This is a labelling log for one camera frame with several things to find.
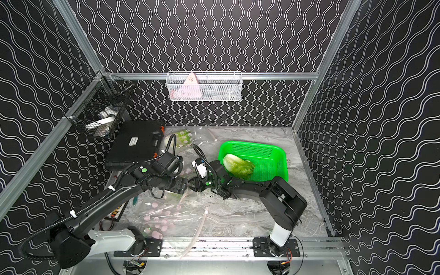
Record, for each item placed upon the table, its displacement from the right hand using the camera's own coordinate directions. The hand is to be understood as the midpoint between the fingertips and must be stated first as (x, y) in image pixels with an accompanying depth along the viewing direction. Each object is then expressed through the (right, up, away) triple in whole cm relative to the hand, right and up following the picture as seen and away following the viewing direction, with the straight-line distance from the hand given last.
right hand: (187, 182), depth 81 cm
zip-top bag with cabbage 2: (+2, -4, -5) cm, 7 cm away
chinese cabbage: (+27, +6, +8) cm, 29 cm away
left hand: (-2, +1, -6) cm, 6 cm away
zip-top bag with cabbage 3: (-6, -17, 0) cm, 18 cm away
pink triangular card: (0, +46, +8) cm, 47 cm away
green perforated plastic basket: (+45, +9, +22) cm, 51 cm away
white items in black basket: (-35, +26, -8) cm, 44 cm away
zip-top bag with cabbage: (-4, +22, +22) cm, 31 cm away
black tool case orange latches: (-36, +20, +22) cm, 46 cm away
